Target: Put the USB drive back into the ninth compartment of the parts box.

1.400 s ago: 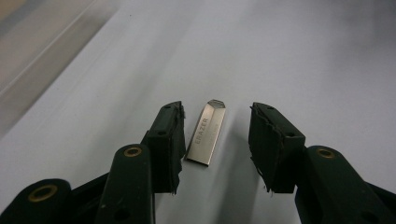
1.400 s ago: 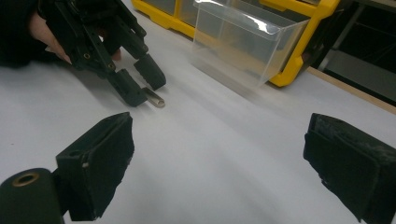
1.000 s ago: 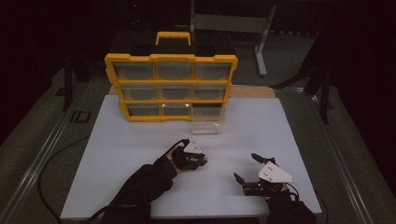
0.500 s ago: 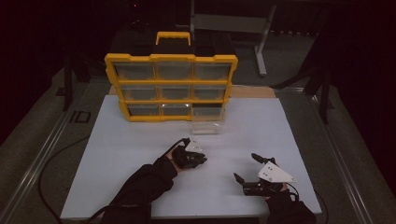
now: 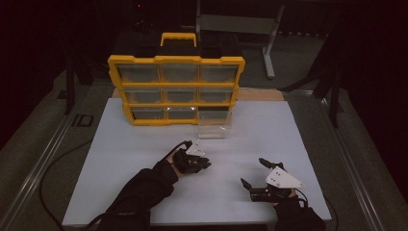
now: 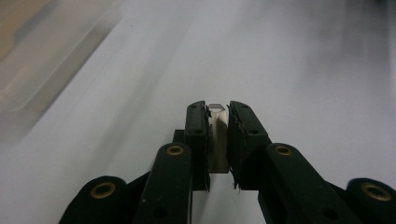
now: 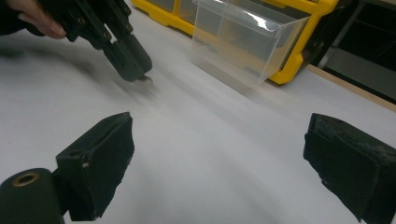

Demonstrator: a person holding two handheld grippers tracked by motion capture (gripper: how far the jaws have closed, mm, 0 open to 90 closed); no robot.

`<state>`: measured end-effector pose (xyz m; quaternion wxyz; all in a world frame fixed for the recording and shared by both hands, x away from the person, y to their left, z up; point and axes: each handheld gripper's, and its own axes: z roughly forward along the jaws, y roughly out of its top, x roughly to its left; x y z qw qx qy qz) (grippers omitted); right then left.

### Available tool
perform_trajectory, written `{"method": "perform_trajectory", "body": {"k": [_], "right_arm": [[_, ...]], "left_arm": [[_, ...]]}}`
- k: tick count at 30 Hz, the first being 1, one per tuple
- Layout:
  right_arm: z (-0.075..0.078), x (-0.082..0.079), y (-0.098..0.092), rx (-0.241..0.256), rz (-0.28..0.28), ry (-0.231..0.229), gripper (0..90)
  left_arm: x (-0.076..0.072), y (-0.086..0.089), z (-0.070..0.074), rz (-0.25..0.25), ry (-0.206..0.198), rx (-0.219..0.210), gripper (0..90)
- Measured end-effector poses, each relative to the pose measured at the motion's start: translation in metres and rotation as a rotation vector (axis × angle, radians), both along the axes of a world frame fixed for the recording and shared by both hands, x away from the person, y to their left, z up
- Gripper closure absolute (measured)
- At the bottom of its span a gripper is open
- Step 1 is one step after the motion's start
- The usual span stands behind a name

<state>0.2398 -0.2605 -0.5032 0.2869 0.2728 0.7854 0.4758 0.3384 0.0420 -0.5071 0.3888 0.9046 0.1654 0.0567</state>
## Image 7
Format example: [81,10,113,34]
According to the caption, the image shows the single pulled-out transparent bin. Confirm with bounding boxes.
[191,0,311,87]

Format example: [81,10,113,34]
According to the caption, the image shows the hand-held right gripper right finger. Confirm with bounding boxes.
[303,112,396,224]

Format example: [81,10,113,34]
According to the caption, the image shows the yellow storage organizer cabinet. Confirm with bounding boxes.
[130,0,353,86]

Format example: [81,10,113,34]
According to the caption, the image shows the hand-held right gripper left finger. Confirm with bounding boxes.
[55,111,135,222]

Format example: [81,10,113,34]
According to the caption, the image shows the set of clear plastic drawers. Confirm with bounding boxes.
[145,0,204,25]

